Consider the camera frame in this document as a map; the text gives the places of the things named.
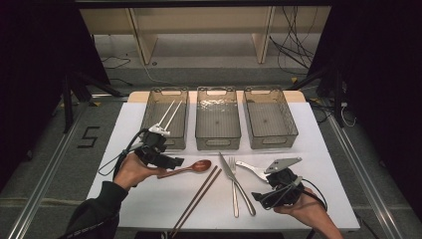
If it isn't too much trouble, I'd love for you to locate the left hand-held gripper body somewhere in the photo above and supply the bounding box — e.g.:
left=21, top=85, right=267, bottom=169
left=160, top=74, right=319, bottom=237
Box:
left=133, top=122, right=172, bottom=168

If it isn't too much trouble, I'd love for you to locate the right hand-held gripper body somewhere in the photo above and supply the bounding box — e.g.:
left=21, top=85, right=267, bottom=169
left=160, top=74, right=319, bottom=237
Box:
left=261, top=156, right=305, bottom=211

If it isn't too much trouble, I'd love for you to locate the steel fork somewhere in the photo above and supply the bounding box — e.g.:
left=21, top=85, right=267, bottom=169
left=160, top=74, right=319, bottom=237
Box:
left=228, top=156, right=241, bottom=219

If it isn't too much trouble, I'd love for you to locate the brown wooden spoon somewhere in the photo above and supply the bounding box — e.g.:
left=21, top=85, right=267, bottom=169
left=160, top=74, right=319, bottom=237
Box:
left=157, top=159, right=212, bottom=180

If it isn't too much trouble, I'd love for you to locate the clear grey plastic bin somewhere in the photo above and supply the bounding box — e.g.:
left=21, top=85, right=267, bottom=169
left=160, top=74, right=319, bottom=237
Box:
left=242, top=86, right=299, bottom=150
left=194, top=86, right=242, bottom=151
left=138, top=87, right=191, bottom=150

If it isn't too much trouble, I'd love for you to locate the white chopstick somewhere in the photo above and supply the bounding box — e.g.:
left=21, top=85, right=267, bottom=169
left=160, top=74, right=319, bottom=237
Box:
left=157, top=99, right=176, bottom=128
left=163, top=100, right=183, bottom=132

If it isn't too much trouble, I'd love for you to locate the steel table knife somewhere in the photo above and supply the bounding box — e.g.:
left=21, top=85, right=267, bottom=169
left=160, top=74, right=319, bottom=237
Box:
left=218, top=151, right=257, bottom=217

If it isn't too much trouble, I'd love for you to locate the person's right hand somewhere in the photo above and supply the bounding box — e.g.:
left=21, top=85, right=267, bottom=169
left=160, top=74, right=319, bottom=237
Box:
left=273, top=186, right=328, bottom=227

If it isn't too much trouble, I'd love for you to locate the person's left hand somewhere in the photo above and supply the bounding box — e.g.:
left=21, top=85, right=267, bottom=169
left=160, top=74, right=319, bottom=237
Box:
left=112, top=152, right=167, bottom=192

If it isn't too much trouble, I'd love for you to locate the white table mat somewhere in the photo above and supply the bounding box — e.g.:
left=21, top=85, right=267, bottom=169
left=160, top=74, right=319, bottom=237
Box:
left=87, top=101, right=361, bottom=232

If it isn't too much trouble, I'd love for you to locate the black tripod stand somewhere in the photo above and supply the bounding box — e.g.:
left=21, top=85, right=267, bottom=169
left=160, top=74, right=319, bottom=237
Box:
left=61, top=71, right=125, bottom=133

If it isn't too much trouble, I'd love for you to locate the black metal stand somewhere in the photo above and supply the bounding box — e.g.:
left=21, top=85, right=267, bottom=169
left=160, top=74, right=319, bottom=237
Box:
left=288, top=64, right=346, bottom=128

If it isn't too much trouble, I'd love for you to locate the beige wooden shelf unit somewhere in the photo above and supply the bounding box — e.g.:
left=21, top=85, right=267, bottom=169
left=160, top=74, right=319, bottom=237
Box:
left=79, top=6, right=332, bottom=66

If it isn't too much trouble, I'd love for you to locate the black curtain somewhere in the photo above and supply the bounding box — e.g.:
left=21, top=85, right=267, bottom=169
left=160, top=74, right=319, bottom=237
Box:
left=0, top=0, right=111, bottom=192
left=308, top=0, right=422, bottom=213

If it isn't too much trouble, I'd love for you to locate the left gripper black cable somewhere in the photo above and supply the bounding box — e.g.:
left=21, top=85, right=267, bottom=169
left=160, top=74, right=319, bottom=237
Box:
left=98, top=128, right=147, bottom=177

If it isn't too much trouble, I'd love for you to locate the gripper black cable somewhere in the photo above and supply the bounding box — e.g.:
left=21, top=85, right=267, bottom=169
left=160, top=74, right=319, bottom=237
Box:
left=258, top=177, right=329, bottom=239
left=98, top=128, right=147, bottom=177

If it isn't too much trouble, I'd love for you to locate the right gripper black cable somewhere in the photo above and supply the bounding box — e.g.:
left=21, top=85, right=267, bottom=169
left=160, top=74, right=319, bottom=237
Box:
left=258, top=177, right=329, bottom=239

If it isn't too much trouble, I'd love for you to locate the white floor cable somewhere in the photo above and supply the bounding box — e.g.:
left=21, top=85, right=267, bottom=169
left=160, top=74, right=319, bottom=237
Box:
left=125, top=53, right=173, bottom=87

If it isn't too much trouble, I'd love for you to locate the aluminium floor rail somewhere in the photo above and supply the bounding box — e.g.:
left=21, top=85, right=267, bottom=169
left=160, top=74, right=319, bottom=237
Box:
left=326, top=114, right=404, bottom=239
left=6, top=103, right=88, bottom=239

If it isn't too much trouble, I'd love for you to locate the thin black floor cable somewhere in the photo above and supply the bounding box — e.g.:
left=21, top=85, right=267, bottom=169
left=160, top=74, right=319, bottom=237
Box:
left=101, top=54, right=132, bottom=87

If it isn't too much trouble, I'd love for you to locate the bundle of black floor cables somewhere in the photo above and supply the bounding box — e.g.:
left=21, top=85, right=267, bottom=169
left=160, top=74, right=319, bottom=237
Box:
left=268, top=6, right=317, bottom=76

